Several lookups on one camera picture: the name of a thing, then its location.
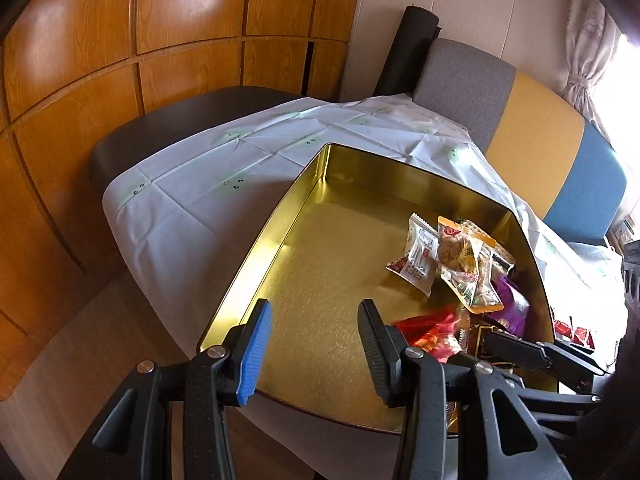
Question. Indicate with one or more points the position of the gold metal tin box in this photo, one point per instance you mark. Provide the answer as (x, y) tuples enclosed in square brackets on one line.
[(330, 280)]

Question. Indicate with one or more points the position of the orange snack packet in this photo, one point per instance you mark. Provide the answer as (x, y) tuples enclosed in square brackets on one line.
[(457, 245)]

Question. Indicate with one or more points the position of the window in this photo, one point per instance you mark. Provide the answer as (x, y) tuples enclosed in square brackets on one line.
[(625, 85)]

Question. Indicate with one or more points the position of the white snack packet red label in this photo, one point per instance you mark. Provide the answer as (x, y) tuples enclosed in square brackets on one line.
[(419, 255)]

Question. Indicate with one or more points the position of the wooden wardrobe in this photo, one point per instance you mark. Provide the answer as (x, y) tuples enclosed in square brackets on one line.
[(125, 60)]

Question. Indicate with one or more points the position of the wooden side shelf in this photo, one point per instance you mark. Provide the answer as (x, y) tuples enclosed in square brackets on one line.
[(625, 230)]

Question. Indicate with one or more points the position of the clear packet of brown snacks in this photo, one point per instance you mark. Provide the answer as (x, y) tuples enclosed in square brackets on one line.
[(467, 285)]

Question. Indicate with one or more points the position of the white patterned curtain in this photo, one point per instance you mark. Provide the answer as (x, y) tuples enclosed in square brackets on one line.
[(590, 45)]

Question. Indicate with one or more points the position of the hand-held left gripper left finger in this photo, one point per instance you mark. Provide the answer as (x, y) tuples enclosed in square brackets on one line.
[(252, 360)]

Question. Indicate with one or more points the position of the white printed tablecloth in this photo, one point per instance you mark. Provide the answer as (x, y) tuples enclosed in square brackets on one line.
[(200, 170)]

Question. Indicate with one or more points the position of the dark brown gold-edged snack packet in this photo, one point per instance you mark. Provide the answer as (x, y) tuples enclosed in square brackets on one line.
[(480, 332)]

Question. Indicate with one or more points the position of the black rolled mat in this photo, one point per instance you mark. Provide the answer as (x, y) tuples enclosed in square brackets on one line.
[(405, 50)]

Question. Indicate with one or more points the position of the purple snack packet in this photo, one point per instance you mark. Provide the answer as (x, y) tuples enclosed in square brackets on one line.
[(515, 305)]

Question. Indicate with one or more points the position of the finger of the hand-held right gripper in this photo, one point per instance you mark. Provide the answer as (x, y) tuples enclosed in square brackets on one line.
[(530, 351), (550, 400)]

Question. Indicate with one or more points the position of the small red packet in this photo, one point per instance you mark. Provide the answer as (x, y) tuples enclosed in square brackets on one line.
[(582, 336), (567, 329)]

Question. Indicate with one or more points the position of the black appliance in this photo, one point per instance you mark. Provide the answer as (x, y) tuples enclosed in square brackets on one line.
[(632, 275)]

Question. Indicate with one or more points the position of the dark grey chair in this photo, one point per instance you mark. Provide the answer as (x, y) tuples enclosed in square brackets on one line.
[(165, 125)]

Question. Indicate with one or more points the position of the grey yellow blue sofa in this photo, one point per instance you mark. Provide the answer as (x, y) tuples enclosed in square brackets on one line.
[(540, 130)]

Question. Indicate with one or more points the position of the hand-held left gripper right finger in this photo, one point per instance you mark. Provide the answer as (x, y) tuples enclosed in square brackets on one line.
[(372, 355)]

